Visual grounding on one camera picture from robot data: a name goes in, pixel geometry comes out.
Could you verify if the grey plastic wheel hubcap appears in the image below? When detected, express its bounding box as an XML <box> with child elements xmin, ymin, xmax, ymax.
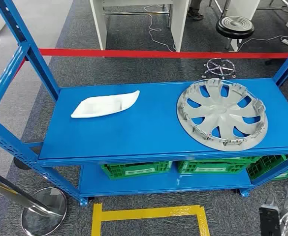
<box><xmin>176</xmin><ymin>78</ymin><xmax>268</xmax><ymax>152</ymax></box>

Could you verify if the blue metal shelf rack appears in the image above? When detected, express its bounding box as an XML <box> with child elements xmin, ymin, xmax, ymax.
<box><xmin>0</xmin><ymin>0</ymin><xmax>288</xmax><ymax>207</ymax></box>

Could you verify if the white plastic trim part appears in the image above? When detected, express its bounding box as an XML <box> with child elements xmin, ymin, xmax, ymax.
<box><xmin>70</xmin><ymin>90</ymin><xmax>141</xmax><ymax>119</ymax></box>

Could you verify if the black round stool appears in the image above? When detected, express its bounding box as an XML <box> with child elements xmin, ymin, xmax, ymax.
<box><xmin>203</xmin><ymin>15</ymin><xmax>255</xmax><ymax>80</ymax></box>

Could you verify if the long red barrier belt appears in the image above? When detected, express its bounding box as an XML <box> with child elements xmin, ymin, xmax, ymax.
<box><xmin>39</xmin><ymin>48</ymin><xmax>288</xmax><ymax>60</ymax></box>

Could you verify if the person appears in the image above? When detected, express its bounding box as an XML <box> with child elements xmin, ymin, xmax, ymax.
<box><xmin>187</xmin><ymin>0</ymin><xmax>205</xmax><ymax>21</ymax></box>

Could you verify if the chrome stanchion with shiny base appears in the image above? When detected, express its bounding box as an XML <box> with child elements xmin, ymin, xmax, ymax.
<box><xmin>0</xmin><ymin>166</ymin><xmax>68</xmax><ymax>236</ymax></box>

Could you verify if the stanchion with dark base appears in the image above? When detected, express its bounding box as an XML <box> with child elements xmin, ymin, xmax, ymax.
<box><xmin>13</xmin><ymin>146</ymin><xmax>43</xmax><ymax>171</ymax></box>

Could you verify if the short red barrier belt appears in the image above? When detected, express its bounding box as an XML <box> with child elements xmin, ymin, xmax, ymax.
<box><xmin>12</xmin><ymin>58</ymin><xmax>26</xmax><ymax>81</ymax></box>

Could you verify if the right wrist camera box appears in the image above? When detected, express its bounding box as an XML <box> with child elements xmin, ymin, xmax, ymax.
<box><xmin>258</xmin><ymin>204</ymin><xmax>281</xmax><ymax>236</ymax></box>

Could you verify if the white power strip cable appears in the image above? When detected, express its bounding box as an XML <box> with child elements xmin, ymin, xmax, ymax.
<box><xmin>237</xmin><ymin>35</ymin><xmax>288</xmax><ymax>52</ymax></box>

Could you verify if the white floor cable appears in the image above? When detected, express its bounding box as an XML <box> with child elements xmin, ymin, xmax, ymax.
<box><xmin>144</xmin><ymin>3</ymin><xmax>176</xmax><ymax>53</ymax></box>

